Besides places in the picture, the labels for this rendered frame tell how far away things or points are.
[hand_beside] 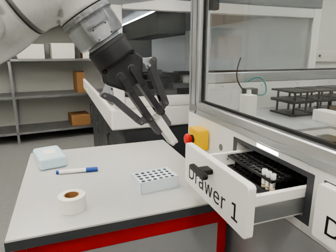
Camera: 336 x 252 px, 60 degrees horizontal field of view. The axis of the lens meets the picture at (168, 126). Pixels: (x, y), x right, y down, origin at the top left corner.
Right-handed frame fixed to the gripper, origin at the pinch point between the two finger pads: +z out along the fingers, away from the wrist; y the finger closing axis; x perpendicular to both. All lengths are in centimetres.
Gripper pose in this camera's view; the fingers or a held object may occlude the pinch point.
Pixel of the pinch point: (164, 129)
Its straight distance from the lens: 59.4
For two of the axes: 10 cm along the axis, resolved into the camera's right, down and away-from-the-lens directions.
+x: -3.7, -1.7, 9.1
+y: 7.7, -6.1, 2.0
